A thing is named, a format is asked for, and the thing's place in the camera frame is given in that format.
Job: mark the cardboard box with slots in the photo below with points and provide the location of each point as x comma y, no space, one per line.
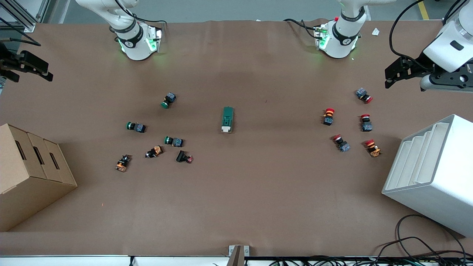
29,177

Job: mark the red mushroom button orange block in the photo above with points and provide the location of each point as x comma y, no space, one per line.
372,147
328,116

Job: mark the brown table mat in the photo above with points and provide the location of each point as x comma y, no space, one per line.
258,192

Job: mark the green load switch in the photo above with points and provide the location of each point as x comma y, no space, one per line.
227,119

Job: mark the small white paper scrap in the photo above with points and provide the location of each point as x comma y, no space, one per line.
375,31

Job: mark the white table edge strip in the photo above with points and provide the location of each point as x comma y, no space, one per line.
74,261

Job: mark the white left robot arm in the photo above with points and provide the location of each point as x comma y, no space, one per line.
342,33

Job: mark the red mushroom button blue block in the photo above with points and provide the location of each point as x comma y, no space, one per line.
341,143
364,95
366,123

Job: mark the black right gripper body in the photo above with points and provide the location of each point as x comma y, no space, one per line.
11,61

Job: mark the white stepped rack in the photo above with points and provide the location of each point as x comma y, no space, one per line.
436,177

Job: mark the green push button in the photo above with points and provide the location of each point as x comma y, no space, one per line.
169,100
174,141
136,126

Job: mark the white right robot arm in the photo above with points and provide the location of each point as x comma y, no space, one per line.
138,40

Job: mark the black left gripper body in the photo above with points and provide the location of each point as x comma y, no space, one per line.
414,67

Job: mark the grey metal bracket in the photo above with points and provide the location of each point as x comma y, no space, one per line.
238,253

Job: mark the aluminium frame profile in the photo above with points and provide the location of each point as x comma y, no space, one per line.
22,18

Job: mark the black switch with orange block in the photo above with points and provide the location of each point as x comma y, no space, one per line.
123,163
154,152

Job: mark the black switch with red tip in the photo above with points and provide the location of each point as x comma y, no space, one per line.
183,157

